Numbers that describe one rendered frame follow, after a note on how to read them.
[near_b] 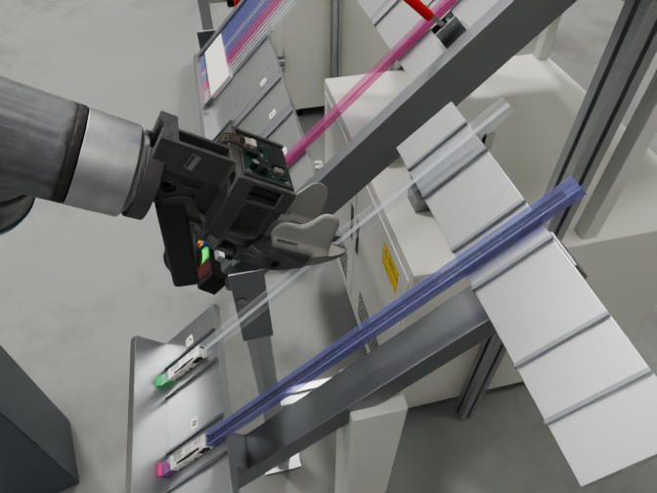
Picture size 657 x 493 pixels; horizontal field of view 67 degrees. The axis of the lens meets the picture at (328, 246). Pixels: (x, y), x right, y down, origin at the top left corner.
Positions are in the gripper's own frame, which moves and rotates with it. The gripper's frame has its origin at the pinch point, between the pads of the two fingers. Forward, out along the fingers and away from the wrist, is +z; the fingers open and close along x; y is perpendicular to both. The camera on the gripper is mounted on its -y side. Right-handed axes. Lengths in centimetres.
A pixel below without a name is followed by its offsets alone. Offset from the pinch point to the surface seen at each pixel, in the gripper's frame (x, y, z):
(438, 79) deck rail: 16.9, 15.5, 10.8
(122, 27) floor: 281, -110, 1
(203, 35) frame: 91, -20, 1
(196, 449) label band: -11.2, -22.0, -6.0
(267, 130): 38.5, -10.5, 4.9
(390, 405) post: -13.1, -7.4, 8.8
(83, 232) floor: 110, -113, -5
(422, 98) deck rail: 16.9, 12.7, 10.7
